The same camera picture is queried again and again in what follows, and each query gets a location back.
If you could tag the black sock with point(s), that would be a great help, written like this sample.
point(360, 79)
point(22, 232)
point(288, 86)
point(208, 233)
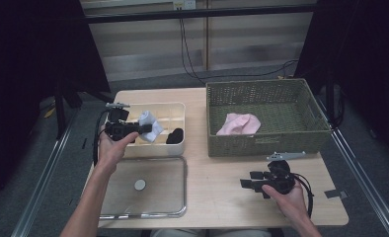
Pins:
point(171, 140)
point(177, 133)

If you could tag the small black floor item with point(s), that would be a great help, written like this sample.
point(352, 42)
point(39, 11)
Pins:
point(84, 143)

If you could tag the black curtain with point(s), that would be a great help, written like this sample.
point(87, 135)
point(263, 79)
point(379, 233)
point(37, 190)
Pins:
point(24, 49)
point(363, 49)

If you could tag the yellow item on floor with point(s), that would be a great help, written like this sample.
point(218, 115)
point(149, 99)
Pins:
point(49, 112)

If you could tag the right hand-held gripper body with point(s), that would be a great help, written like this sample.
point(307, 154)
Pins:
point(281, 181)

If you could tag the green woven basket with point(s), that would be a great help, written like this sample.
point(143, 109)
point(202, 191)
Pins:
point(291, 144)

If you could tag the clear plastic lid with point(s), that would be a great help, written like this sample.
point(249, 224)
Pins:
point(156, 191)

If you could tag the person's left hand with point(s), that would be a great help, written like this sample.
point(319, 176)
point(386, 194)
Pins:
point(112, 153)

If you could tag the metal floor rail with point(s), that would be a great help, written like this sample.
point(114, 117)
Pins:
point(373, 197)
point(39, 194)

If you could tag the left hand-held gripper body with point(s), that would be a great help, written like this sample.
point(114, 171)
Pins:
point(118, 128)

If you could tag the black metal stand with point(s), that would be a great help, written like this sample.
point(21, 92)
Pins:
point(60, 112)
point(329, 98)

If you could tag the cream divided storage box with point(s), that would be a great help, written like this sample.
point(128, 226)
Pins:
point(169, 115)

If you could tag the white wall socket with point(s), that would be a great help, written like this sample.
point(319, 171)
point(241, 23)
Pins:
point(188, 4)

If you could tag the pink sock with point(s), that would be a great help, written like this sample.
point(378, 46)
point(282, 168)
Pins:
point(223, 131)
point(245, 121)

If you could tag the black horizontal bar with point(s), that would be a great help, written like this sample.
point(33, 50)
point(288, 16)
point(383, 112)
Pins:
point(215, 13)

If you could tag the person's right hand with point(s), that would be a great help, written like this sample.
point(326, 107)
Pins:
point(288, 200)

